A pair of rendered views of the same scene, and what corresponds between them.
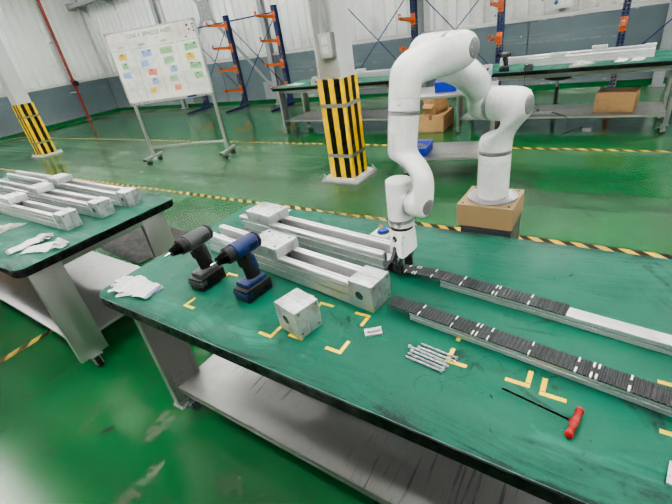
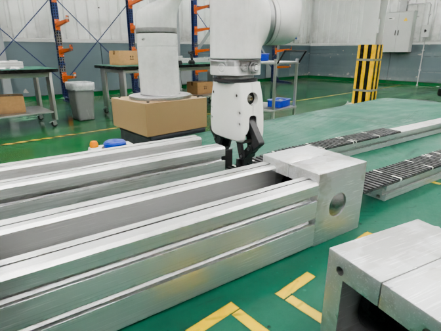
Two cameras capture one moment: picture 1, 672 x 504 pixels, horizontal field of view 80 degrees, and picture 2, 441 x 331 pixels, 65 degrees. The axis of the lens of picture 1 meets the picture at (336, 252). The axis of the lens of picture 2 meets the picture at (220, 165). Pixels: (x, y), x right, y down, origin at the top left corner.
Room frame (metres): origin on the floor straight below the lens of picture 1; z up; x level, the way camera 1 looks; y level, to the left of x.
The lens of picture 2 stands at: (1.07, 0.37, 1.01)
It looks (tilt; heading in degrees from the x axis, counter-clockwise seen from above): 18 degrees down; 281
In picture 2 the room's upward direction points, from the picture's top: straight up
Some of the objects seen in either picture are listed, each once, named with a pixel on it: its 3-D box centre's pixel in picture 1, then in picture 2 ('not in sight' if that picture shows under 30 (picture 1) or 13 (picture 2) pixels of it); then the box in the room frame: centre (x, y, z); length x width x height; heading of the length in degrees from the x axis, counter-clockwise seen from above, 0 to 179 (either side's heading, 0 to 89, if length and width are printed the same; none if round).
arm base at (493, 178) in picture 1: (493, 175); (158, 66); (1.47, -0.66, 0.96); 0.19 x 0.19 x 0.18
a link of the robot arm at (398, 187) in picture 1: (400, 198); (238, 16); (1.16, -0.23, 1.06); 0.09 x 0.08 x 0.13; 36
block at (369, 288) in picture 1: (371, 286); (304, 188); (1.05, -0.10, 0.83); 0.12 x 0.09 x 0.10; 135
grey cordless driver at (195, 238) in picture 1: (194, 262); not in sight; (1.29, 0.52, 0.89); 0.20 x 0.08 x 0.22; 143
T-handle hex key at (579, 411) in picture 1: (538, 405); not in sight; (0.56, -0.38, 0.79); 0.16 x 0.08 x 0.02; 42
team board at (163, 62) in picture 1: (172, 97); not in sight; (6.68, 2.10, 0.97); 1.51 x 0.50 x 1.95; 73
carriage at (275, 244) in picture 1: (273, 246); not in sight; (1.35, 0.23, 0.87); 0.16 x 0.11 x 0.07; 45
